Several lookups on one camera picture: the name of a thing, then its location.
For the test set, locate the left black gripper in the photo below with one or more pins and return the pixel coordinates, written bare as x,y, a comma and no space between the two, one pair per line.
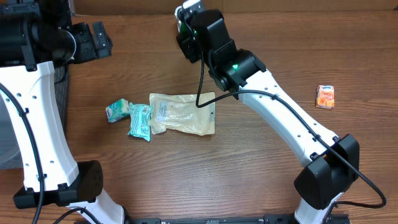
89,40

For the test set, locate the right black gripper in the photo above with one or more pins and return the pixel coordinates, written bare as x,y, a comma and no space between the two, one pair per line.
189,50

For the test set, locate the teal white small box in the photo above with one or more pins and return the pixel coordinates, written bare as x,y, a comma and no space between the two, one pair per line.
117,110

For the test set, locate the beige plastic pouch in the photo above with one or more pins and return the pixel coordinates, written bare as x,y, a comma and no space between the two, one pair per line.
179,112

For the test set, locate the teal snack packet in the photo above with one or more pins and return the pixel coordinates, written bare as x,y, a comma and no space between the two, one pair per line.
140,115

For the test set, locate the orange small box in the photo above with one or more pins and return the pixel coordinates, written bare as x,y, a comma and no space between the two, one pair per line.
325,97

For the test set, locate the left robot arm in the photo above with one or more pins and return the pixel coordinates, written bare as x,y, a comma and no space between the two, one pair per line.
37,37

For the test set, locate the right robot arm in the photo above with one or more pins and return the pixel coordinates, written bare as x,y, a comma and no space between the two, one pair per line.
330,163

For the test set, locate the white barcode scanner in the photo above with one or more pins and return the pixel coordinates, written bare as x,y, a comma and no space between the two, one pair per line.
186,11

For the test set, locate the grey plastic mesh basket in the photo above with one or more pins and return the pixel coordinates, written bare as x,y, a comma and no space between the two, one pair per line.
10,153

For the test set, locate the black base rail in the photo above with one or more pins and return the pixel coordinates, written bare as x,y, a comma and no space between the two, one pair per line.
211,221

